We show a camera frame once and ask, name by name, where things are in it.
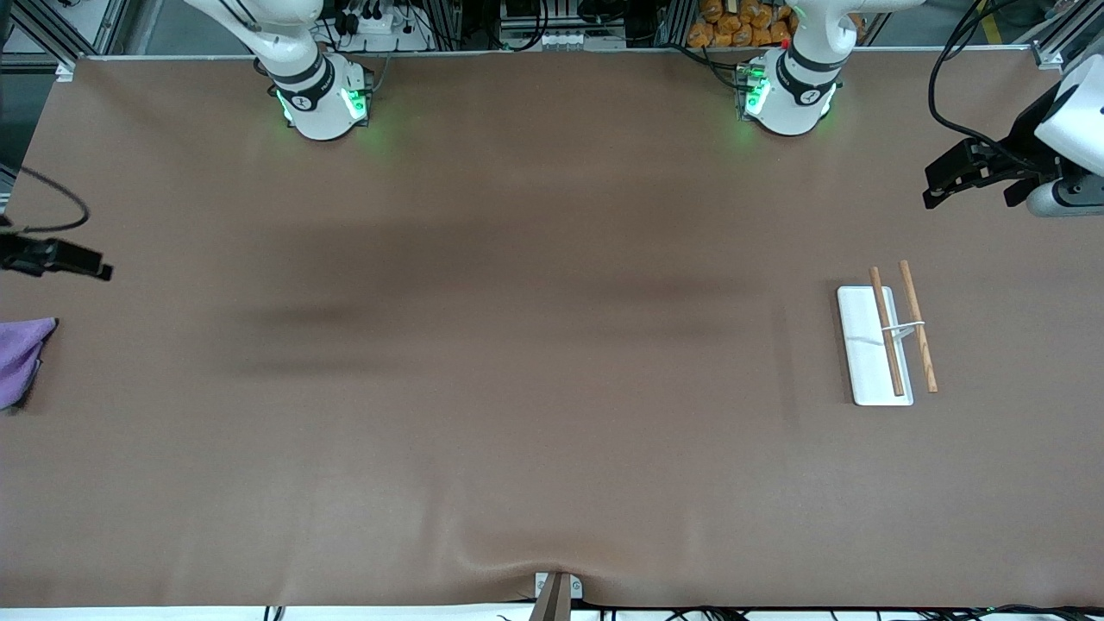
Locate purple towel with grey trim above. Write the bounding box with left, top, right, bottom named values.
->
left=0, top=317, right=60, bottom=412

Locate white rack with wooden rods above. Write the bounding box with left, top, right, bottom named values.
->
left=835, top=260, right=939, bottom=407

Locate white power strip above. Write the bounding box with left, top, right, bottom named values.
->
left=343, top=7, right=425, bottom=40

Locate brown table mat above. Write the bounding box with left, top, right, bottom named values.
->
left=0, top=50, right=1104, bottom=609

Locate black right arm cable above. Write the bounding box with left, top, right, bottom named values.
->
left=0, top=166, right=91, bottom=235

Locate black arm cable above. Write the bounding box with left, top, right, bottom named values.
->
left=0, top=166, right=91, bottom=235
left=927, top=0, right=1036, bottom=160

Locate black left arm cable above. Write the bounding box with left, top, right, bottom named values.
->
left=927, top=0, right=1036, bottom=160

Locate aluminium frame profile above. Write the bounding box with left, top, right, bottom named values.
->
left=1031, top=0, right=1104, bottom=70
left=0, top=0, right=130, bottom=83

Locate aluminium camera post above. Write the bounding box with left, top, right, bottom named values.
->
left=528, top=571, right=584, bottom=621

